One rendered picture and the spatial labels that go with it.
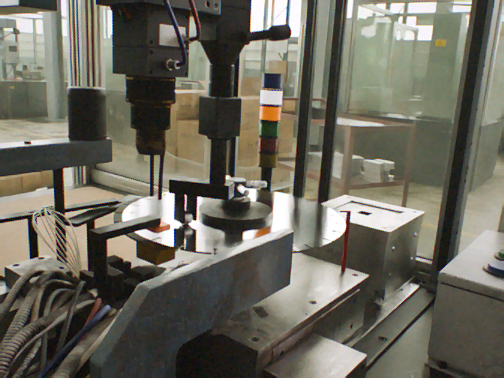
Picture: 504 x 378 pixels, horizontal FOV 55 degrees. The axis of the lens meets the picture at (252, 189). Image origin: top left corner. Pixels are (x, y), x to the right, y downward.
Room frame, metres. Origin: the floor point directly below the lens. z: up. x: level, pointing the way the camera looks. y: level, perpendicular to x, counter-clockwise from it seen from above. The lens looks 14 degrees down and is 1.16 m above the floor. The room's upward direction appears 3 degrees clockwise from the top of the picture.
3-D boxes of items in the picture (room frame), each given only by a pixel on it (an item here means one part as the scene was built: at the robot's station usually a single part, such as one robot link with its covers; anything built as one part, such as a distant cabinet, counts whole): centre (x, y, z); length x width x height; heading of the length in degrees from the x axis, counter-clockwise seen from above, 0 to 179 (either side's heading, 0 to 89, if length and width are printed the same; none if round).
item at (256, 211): (0.70, 0.02, 0.96); 0.11 x 0.11 x 0.03
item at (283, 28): (0.64, 0.00, 1.21); 0.08 x 0.06 x 0.03; 143
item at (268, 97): (1.00, -0.03, 1.11); 0.05 x 0.04 x 0.03; 53
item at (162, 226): (0.55, 0.14, 0.95); 0.10 x 0.03 x 0.07; 143
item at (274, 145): (1.00, -0.03, 1.02); 0.05 x 0.04 x 0.03; 53
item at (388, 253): (0.94, -0.23, 0.82); 0.18 x 0.18 x 0.15; 53
